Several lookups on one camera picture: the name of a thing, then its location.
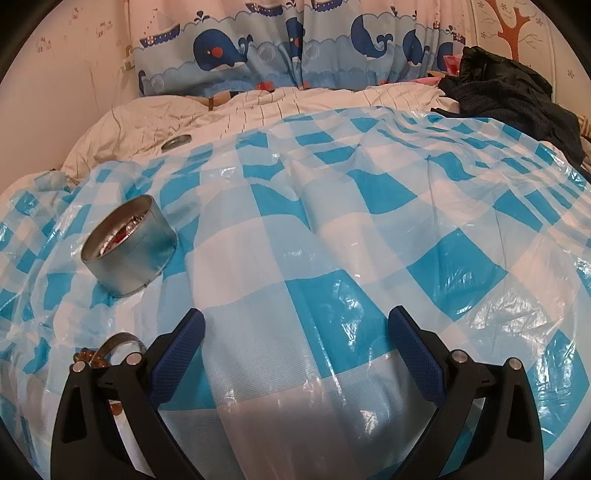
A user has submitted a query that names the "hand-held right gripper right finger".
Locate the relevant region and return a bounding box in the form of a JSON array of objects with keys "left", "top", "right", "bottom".
[{"left": 389, "top": 305, "right": 541, "bottom": 480}]

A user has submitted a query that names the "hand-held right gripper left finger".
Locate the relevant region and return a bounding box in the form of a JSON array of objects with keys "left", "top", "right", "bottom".
[{"left": 52, "top": 308, "right": 205, "bottom": 480}]

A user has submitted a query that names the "round metal tin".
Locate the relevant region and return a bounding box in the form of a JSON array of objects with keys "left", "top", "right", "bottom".
[{"left": 81, "top": 194, "right": 178, "bottom": 296}]

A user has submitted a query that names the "tangle of jewelry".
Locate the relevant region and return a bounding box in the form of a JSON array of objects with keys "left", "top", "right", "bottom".
[{"left": 97, "top": 213, "right": 146, "bottom": 257}]

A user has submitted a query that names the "silver metal bangle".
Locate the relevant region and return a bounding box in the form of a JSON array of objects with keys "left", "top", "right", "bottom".
[{"left": 98, "top": 333, "right": 145, "bottom": 366}]

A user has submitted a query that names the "blue checkered plastic sheet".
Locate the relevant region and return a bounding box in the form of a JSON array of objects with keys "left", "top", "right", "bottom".
[{"left": 0, "top": 108, "right": 591, "bottom": 480}]

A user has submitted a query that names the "cream wrinkled bedsheet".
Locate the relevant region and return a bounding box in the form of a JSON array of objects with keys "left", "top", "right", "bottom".
[{"left": 62, "top": 95, "right": 232, "bottom": 185}]

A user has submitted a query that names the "brown wooden object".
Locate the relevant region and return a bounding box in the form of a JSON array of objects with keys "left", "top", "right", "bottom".
[{"left": 194, "top": 91, "right": 238, "bottom": 110}]

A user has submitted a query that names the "white striped quilt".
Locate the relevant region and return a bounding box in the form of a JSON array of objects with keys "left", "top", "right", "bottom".
[{"left": 217, "top": 85, "right": 446, "bottom": 134}]

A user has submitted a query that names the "black clothing pile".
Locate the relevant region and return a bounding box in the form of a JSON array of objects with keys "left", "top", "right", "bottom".
[{"left": 431, "top": 46, "right": 589, "bottom": 162}]

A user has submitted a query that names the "pink clothing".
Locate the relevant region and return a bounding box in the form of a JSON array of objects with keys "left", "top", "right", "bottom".
[{"left": 416, "top": 54, "right": 465, "bottom": 86}]

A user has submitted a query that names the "whale print curtain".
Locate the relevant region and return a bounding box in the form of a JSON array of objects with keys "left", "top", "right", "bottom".
[{"left": 139, "top": 0, "right": 467, "bottom": 97}]

